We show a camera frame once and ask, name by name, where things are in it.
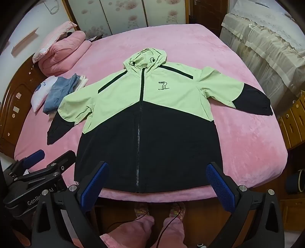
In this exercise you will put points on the green and black hooded jacket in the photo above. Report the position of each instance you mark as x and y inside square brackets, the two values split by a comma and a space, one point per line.
[152, 100]

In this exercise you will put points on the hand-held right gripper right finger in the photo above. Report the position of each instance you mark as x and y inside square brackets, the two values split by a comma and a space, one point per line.
[220, 188]

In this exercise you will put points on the floral sliding wardrobe doors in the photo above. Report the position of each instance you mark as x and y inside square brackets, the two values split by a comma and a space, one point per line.
[124, 14]

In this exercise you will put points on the small dark packet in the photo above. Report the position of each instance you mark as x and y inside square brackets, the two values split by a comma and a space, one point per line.
[95, 38]

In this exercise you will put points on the round dark blue basin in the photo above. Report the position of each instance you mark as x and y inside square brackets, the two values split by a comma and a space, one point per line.
[292, 183]

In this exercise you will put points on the pink plush bed blanket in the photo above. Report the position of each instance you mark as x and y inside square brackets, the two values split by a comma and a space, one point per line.
[214, 59]

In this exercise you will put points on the person's left leg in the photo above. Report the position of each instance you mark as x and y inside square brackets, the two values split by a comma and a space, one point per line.
[133, 233]

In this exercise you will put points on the white printed pillow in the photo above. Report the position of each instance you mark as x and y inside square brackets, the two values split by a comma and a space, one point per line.
[39, 97]

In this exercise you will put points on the folded pink quilt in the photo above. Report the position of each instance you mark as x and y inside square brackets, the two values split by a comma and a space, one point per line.
[64, 54]

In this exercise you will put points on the person's legs pink pants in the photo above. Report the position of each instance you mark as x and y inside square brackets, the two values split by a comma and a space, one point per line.
[166, 220]

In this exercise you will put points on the person's right leg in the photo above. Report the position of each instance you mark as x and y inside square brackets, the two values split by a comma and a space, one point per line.
[171, 233]

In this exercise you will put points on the wooden wall shelf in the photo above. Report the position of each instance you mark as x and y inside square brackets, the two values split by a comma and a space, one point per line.
[23, 43]

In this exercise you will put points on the wooden headboard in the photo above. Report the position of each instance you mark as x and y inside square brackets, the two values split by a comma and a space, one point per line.
[14, 114]

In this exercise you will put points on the knit patterned slipper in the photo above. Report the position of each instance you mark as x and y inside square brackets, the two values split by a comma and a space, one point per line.
[176, 208]
[141, 209]

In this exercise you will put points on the pink lace-trimmed pillow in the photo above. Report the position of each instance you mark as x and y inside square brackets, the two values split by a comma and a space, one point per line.
[56, 33]

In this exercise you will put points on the folded blue jeans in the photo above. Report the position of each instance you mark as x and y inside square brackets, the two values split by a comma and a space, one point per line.
[57, 95]

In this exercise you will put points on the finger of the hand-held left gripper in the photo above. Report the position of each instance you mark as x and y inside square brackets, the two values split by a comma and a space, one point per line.
[34, 157]
[64, 162]

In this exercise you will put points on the lace-covered furniture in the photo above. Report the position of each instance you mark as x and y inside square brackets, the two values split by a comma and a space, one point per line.
[269, 47]

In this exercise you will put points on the wooden drawer cabinet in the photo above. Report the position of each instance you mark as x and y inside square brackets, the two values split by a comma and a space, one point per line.
[293, 124]

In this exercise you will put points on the person's leg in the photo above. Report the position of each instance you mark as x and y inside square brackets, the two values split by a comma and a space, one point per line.
[171, 233]
[133, 233]

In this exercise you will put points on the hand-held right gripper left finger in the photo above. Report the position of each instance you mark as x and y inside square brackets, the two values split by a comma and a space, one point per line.
[93, 184]

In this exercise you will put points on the dark wooden door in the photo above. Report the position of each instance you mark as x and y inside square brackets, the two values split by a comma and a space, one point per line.
[207, 14]

